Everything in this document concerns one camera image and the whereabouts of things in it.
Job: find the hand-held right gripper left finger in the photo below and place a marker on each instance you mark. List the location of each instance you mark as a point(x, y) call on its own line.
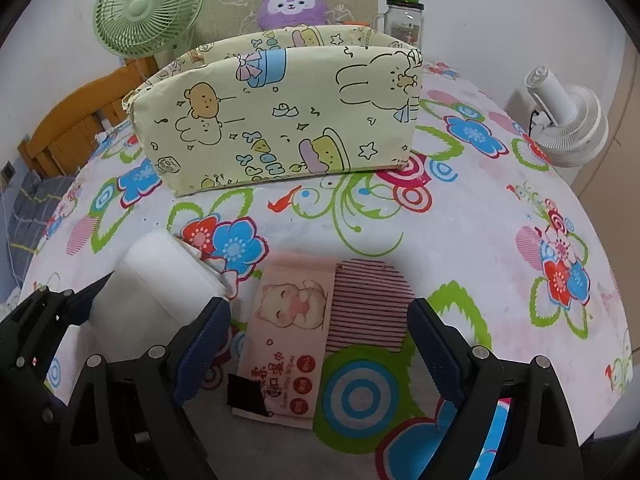
point(205, 342)

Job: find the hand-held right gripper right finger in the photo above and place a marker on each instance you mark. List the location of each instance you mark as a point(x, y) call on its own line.
point(435, 350)

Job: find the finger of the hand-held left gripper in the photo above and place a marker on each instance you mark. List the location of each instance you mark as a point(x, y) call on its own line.
point(85, 300)

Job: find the white towel pack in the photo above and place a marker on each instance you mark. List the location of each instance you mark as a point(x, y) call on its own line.
point(155, 290)

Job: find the pink wet wipes packet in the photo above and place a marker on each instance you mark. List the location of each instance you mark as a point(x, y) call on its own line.
point(285, 340)

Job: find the pink striped cloth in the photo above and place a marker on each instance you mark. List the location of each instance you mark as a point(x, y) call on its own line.
point(367, 305)

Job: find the yellow printed fabric storage box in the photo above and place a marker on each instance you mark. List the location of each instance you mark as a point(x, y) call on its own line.
point(270, 120)

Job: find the grey plaid cloth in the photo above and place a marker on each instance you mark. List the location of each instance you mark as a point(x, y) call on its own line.
point(37, 215)

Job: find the floral tablecloth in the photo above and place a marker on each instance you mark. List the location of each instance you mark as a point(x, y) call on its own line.
point(480, 230)

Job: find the wooden chair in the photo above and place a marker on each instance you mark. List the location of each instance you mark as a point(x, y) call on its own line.
point(65, 125)

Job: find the white fan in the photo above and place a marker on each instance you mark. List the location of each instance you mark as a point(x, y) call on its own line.
point(570, 120)

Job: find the green desk fan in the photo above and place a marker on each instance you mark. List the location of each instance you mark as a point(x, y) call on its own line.
point(145, 7)

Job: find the glass jar with green lid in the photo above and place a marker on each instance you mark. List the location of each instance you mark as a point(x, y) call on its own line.
point(404, 20)

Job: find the small orange white object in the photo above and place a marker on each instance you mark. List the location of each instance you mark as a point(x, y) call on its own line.
point(365, 23)

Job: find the purple plush toy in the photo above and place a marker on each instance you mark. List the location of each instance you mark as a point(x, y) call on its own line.
point(292, 7)

